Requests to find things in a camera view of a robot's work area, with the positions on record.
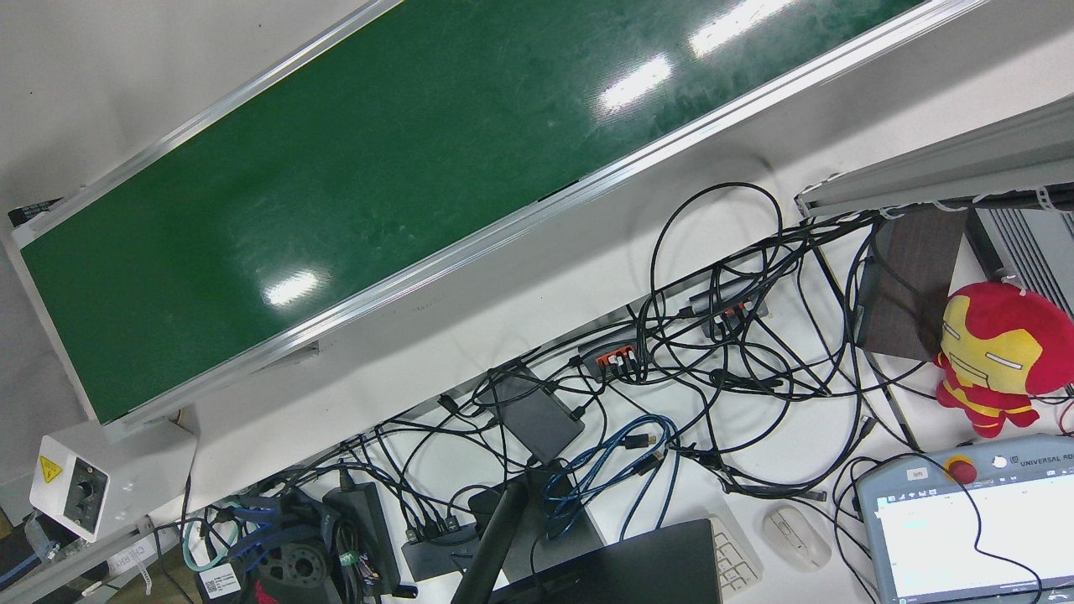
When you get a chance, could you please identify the black laptop lid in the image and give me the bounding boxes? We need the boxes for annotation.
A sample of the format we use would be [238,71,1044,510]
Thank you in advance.
[490,518,725,604]

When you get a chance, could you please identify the black monitor stand pole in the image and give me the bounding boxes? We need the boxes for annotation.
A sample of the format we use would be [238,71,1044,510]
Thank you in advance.
[450,468,548,604]

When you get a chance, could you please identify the green cable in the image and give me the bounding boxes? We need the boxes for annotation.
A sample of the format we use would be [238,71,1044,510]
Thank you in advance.
[182,501,245,575]

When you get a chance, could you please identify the grey ribbed computer case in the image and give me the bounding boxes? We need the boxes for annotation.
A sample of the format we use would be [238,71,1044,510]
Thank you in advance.
[964,206,1074,317]

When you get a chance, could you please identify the black looped cable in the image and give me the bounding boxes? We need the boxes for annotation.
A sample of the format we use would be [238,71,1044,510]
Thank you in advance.
[649,182,786,338]

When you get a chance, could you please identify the green conveyor belt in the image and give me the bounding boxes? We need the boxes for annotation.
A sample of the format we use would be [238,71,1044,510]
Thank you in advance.
[4,0,991,430]

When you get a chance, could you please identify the black power adapter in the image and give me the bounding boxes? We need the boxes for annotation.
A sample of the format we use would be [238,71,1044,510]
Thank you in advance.
[486,364,587,465]

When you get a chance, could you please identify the black hub orange ports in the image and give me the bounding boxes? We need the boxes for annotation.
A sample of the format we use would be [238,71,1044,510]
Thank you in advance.
[576,326,656,381]

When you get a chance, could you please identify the black power brick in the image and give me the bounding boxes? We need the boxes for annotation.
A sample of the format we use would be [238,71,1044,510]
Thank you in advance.
[322,482,403,590]

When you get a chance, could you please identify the black device with label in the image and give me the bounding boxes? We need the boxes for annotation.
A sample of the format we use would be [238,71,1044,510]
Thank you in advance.
[196,493,338,604]

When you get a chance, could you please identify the dark brown wooden panel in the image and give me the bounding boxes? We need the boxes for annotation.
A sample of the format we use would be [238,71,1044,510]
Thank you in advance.
[857,205,971,364]

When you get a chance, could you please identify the black cable tangle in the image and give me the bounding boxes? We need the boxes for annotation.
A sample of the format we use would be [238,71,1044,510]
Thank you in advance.
[252,210,932,546]

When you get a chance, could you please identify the white computer mouse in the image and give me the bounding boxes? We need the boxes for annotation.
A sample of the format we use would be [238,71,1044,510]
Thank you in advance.
[761,505,832,574]

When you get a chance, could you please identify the grey teach pendant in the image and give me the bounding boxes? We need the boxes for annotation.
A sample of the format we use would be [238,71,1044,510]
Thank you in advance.
[855,433,1074,604]

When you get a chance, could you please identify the grey hub orange ports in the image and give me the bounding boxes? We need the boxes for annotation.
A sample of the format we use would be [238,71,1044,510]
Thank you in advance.
[687,280,769,331]

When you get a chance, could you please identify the red yellow plush toy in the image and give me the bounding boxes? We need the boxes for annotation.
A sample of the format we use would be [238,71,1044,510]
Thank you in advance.
[933,282,1074,440]

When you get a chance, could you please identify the blue cable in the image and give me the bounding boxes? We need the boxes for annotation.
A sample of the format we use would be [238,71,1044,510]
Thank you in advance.
[543,414,681,539]

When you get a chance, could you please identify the white conveyor control box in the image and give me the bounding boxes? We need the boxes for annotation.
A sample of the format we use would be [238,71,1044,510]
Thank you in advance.
[29,418,199,543]

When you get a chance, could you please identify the white keyboard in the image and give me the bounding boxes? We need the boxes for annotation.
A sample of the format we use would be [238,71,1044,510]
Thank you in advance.
[708,513,765,599]

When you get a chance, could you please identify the aluminium profile beam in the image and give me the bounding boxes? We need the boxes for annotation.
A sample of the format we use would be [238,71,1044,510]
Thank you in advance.
[795,93,1074,220]

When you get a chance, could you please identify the black usb hub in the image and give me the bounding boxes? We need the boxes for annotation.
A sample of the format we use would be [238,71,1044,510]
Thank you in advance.
[400,515,480,581]

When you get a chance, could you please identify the white label tag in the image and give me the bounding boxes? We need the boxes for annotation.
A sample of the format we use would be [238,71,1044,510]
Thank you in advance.
[104,536,158,597]

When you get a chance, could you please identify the black pendant cable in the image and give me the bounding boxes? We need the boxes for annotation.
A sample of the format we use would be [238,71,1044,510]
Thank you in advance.
[834,452,1046,604]

